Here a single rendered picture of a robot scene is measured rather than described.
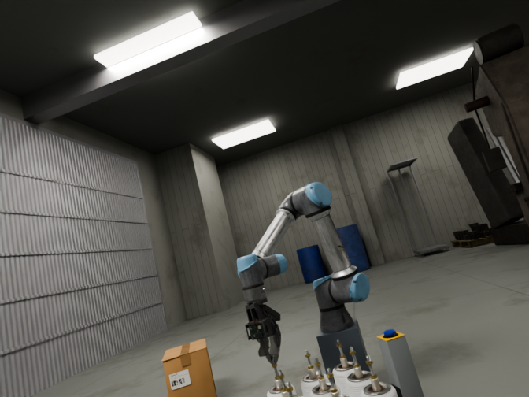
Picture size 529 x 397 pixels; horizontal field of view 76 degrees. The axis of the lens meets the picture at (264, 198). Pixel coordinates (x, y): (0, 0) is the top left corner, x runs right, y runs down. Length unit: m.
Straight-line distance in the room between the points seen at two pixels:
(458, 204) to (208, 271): 5.42
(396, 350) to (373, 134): 7.30
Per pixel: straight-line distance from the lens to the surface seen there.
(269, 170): 8.38
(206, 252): 6.55
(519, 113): 4.25
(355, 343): 1.59
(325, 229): 1.45
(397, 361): 1.31
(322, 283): 1.58
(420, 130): 8.48
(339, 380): 1.30
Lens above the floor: 0.66
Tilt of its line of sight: 10 degrees up
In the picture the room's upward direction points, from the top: 14 degrees counter-clockwise
